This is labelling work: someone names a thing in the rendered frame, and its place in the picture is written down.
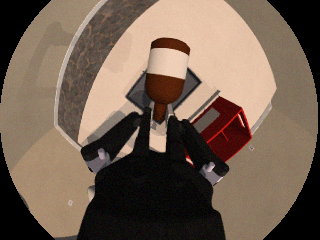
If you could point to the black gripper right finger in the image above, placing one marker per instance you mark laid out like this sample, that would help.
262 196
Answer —
201 155

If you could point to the red divided crate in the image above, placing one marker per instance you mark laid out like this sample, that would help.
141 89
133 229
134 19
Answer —
216 118

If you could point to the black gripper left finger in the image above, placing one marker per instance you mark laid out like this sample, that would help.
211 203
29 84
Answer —
103 151

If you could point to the brown bottle with white label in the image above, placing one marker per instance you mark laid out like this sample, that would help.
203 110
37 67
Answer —
166 73

